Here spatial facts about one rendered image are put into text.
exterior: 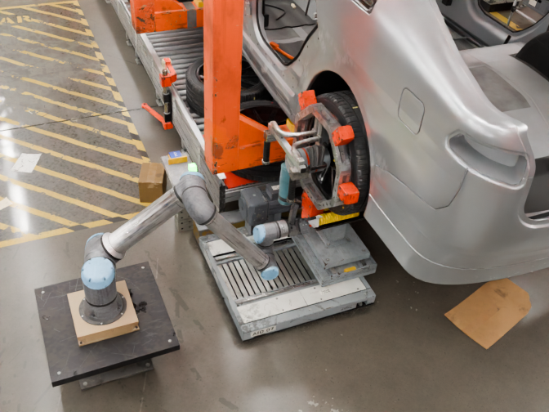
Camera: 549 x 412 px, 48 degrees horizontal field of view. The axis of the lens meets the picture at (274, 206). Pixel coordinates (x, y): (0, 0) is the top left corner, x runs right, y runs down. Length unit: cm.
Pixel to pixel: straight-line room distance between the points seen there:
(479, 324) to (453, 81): 178
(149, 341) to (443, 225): 149
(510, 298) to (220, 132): 201
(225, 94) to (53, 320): 146
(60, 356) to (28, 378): 38
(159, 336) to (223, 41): 150
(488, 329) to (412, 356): 52
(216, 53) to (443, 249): 150
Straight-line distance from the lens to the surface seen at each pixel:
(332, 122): 317
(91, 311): 314
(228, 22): 324
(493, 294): 406
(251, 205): 369
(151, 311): 326
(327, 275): 368
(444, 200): 258
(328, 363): 347
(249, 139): 367
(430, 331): 374
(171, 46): 573
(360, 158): 308
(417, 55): 263
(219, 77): 336
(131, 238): 306
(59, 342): 322
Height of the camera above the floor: 279
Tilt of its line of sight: 40 degrees down
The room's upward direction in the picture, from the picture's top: 5 degrees clockwise
